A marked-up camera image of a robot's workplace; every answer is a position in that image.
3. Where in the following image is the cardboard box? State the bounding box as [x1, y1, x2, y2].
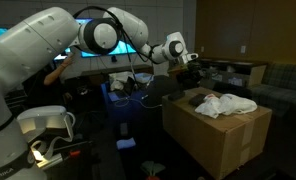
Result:
[162, 87, 272, 180]

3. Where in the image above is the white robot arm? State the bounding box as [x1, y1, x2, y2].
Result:
[0, 7, 198, 180]

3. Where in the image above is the green plaid sofa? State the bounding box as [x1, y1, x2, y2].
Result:
[250, 63, 296, 124]

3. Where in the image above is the blue sponge block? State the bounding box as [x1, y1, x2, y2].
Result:
[116, 138, 136, 150]

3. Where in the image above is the green cloth wedge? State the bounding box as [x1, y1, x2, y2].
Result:
[140, 161, 166, 176]

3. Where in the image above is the white cloth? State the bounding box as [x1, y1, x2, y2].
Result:
[219, 94, 257, 115]

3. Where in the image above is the white plastic bag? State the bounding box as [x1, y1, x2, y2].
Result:
[195, 94, 221, 119]

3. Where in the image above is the wooden shelf cabinet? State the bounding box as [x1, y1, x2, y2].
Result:
[199, 59, 267, 88]

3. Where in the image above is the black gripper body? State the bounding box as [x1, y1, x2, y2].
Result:
[177, 64, 202, 89]

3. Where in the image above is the red apple toy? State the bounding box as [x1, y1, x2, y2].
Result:
[146, 176, 160, 180]

